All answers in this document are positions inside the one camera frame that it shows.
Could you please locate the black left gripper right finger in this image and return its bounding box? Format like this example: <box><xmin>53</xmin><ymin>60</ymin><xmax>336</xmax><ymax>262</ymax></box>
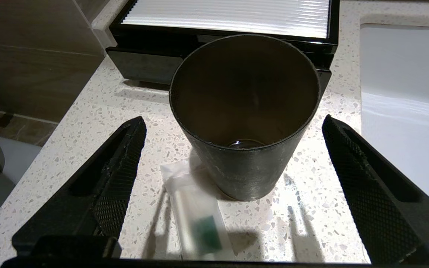
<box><xmin>321</xmin><ymin>114</ymin><xmax>429</xmax><ymax>265</ymax></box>

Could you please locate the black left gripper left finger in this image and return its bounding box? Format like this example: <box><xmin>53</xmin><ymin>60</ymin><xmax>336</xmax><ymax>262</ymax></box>
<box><xmin>12</xmin><ymin>116</ymin><xmax>147</xmax><ymax>258</ymax></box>

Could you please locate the black drawer of box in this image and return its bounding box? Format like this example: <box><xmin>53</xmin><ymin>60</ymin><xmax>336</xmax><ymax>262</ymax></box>
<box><xmin>107</xmin><ymin>47</ymin><xmax>332</xmax><ymax>97</ymax></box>

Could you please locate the black cup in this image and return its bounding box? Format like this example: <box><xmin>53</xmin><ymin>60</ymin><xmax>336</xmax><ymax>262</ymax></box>
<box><xmin>169</xmin><ymin>33</ymin><xmax>321</xmax><ymax>202</ymax></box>

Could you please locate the black box with white top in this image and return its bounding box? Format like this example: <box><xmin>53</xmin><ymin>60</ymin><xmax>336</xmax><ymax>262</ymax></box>
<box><xmin>106</xmin><ymin>0</ymin><xmax>340</xmax><ymax>97</ymax></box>

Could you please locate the toothbrush in clear wrapper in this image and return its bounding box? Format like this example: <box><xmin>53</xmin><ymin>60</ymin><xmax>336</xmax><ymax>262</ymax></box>
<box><xmin>161</xmin><ymin>160</ymin><xmax>235</xmax><ymax>261</ymax></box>

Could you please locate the white sink basin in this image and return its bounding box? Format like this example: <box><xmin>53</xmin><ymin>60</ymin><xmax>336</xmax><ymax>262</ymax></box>
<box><xmin>360</xmin><ymin>23</ymin><xmax>429</xmax><ymax>216</ymax></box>

